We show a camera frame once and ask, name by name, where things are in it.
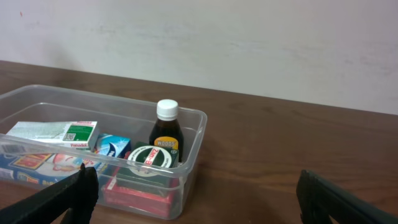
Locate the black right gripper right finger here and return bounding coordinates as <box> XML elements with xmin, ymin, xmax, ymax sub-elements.
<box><xmin>296</xmin><ymin>170</ymin><xmax>397</xmax><ymax>224</ymax></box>

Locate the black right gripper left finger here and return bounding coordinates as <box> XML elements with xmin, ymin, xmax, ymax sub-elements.
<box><xmin>1</xmin><ymin>164</ymin><xmax>99</xmax><ymax>224</ymax></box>

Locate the white green Panadol box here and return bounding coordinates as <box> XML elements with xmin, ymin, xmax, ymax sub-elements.
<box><xmin>7</xmin><ymin>121</ymin><xmax>100</xmax><ymax>151</ymax></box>

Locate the blue fever medicine box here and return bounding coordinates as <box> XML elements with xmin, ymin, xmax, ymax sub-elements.
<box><xmin>0</xmin><ymin>133</ymin><xmax>132</xmax><ymax>187</ymax></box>

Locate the red medicine box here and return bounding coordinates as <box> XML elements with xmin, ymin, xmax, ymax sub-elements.
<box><xmin>100</xmin><ymin>167</ymin><xmax>183</xmax><ymax>218</ymax></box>

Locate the dark bottle white cap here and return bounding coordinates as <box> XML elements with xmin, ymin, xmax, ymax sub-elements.
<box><xmin>149</xmin><ymin>99</ymin><xmax>184</xmax><ymax>162</ymax></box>

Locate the clear plastic container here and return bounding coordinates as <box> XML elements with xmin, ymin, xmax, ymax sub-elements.
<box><xmin>1</xmin><ymin>85</ymin><xmax>207</xmax><ymax>220</ymax></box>

